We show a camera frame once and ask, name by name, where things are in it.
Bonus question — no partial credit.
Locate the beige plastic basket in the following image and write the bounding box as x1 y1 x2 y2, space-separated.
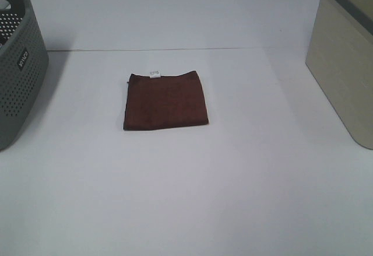
305 0 372 149

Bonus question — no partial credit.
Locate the folded dark red towel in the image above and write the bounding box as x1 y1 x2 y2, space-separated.
123 71 209 131

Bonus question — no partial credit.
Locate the grey perforated plastic basket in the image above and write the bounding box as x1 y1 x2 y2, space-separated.
1 0 49 149

